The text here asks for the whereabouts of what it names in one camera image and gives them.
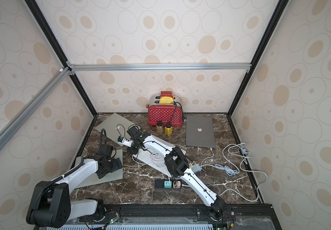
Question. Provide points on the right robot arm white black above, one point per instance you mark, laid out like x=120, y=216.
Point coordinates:
x=210, y=199

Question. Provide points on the yellow toy bread slice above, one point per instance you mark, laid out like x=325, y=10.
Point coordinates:
x=166, y=100

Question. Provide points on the horizontal aluminium bar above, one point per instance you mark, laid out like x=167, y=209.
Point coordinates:
x=161, y=67

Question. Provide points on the black power strip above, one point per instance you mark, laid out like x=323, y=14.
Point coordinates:
x=159, y=184

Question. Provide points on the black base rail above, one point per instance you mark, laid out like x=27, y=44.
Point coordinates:
x=177, y=217

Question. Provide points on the pink plug adapter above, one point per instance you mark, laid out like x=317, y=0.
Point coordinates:
x=177, y=184

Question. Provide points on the dark grey laptop back right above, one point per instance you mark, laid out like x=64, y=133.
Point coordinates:
x=199, y=132

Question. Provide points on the silver laptop front left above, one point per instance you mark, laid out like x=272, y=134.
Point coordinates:
x=94, y=180

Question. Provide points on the teal plug adapter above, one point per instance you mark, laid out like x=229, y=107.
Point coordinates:
x=168, y=184

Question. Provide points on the grey power strip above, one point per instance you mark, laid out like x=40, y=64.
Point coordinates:
x=196, y=168

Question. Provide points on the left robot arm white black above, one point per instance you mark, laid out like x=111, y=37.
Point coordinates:
x=50, y=205

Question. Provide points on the white laptop centre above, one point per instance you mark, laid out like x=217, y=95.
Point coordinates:
x=154, y=156

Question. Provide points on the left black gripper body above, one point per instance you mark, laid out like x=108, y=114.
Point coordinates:
x=112, y=166

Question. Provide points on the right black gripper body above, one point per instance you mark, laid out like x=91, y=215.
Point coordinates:
x=134, y=132

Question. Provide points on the red polka dot toaster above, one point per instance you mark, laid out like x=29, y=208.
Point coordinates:
x=167, y=113

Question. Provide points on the yellow spice jar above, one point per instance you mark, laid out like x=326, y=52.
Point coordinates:
x=168, y=129

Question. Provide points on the left aluminium bar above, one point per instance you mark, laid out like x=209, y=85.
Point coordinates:
x=20, y=119

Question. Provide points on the brown spice jar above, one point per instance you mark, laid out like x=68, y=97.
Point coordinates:
x=160, y=127

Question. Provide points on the silver laptop back left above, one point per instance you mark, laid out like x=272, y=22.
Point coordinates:
x=115, y=126

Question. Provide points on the silver laptop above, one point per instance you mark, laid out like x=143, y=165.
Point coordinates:
x=94, y=180
x=115, y=126

